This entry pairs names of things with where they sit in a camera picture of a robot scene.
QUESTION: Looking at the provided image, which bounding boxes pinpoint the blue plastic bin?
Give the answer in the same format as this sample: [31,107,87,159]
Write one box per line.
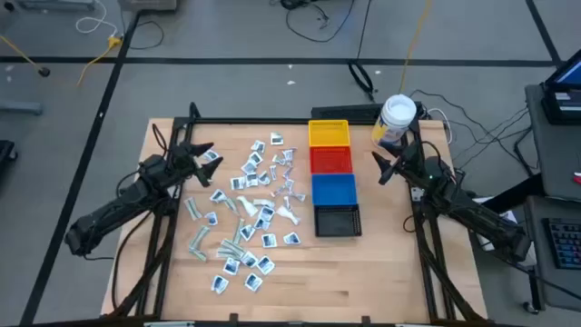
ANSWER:
[310,173,359,207]

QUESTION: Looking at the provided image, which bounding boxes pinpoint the yellow plastic bin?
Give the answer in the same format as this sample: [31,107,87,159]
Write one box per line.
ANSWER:
[308,119,351,148]

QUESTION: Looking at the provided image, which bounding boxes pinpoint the black plastic bin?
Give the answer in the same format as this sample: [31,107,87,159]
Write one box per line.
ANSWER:
[313,203,363,238]

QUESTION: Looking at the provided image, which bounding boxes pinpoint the grey metal base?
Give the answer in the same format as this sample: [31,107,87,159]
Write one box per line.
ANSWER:
[15,0,97,11]

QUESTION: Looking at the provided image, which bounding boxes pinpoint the black laptop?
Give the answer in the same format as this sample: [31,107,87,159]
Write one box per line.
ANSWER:
[543,47,581,92]

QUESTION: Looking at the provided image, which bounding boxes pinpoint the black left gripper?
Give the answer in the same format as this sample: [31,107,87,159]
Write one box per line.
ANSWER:
[171,140,224,189]

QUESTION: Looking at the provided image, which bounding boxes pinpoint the grey desk with laptop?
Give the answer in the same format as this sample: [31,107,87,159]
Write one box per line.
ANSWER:
[524,84,581,202]

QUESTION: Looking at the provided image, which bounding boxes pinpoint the black coiled floor cable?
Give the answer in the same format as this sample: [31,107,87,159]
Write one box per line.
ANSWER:
[347,0,377,103]

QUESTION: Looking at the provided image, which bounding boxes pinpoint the black power strip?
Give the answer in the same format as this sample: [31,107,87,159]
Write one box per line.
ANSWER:
[310,103,385,122]

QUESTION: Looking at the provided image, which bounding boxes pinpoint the black wheeled base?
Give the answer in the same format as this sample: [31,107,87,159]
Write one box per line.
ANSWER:
[0,139,19,170]

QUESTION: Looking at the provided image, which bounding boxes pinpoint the red plastic bin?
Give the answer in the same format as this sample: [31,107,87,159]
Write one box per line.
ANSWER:
[309,145,354,175]

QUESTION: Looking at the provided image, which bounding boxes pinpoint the white-lidded plastic jar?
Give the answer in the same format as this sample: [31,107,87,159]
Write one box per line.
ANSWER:
[370,94,418,149]

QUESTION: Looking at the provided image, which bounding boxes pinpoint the white floor cable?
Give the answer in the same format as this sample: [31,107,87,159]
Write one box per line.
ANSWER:
[74,0,119,37]

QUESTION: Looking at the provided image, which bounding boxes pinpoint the grey metal bar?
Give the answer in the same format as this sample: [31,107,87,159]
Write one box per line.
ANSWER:
[0,100,44,116]

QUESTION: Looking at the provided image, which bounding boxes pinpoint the grey box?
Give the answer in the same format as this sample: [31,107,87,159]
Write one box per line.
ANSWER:
[117,0,178,12]

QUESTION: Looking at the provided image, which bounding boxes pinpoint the long yellow floor cable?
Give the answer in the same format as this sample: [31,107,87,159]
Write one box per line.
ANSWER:
[398,0,433,94]

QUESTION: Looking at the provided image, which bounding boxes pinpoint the black cable bundle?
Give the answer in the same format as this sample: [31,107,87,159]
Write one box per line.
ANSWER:
[408,88,546,178]

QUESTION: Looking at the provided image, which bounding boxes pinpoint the black keyboard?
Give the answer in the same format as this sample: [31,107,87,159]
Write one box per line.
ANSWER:
[542,217,581,270]

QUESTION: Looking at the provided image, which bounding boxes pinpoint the grey desk with keyboard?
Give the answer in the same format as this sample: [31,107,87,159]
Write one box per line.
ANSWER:
[524,194,581,314]

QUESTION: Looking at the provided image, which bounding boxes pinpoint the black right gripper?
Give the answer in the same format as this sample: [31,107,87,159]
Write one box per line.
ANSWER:
[370,140,427,187]

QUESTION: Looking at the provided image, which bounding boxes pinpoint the black looped floor cable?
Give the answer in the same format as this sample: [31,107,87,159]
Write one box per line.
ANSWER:
[120,0,165,51]

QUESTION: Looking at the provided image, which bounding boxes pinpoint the black tangled floor cable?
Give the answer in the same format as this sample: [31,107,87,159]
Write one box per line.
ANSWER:
[270,0,356,45]

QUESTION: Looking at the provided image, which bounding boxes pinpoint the black box white labels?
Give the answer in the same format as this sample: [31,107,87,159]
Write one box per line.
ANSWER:
[540,84,581,126]

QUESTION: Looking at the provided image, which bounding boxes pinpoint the white cable by table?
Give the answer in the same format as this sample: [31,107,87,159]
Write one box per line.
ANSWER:
[426,107,454,144]

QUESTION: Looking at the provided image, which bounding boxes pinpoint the yellow cable with plug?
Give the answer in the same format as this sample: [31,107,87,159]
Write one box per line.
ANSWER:
[0,34,123,88]

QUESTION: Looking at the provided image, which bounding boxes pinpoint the black desk support bar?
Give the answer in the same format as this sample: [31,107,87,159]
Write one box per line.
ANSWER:
[476,174,546,214]

